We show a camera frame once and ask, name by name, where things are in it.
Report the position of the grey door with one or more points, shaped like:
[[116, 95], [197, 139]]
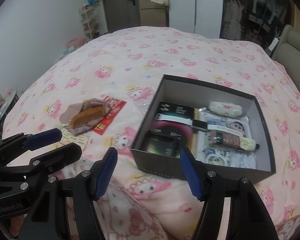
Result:
[[121, 14]]

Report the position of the black box with pink ring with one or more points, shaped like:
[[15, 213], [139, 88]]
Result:
[[167, 138]]

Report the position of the beige pink cloth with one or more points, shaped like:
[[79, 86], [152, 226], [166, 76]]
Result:
[[74, 109]]

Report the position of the black cardboard storage box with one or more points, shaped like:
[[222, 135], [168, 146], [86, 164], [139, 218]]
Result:
[[183, 97]]

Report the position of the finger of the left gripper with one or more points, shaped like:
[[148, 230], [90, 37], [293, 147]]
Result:
[[42, 139], [58, 158]]

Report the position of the white wardrobe panel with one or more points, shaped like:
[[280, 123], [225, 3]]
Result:
[[202, 17]]

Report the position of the white fluffy hair clip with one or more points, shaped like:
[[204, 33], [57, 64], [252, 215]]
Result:
[[226, 109]]

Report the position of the red envelope packet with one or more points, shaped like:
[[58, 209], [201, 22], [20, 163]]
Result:
[[116, 106]]

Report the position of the white shelf rack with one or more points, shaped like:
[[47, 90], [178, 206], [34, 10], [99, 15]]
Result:
[[89, 21]]

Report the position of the yellow cartoon sticker card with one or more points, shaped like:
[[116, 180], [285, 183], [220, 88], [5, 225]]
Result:
[[67, 138]]

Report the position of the dark glass wardrobe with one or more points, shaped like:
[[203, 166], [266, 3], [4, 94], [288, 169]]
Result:
[[258, 21]]

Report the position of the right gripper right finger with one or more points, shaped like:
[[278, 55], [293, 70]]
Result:
[[194, 174]]

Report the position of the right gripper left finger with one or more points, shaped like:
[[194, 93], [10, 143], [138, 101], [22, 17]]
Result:
[[102, 171]]

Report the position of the pink cartoon print bedspread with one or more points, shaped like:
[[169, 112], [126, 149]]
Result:
[[128, 65]]

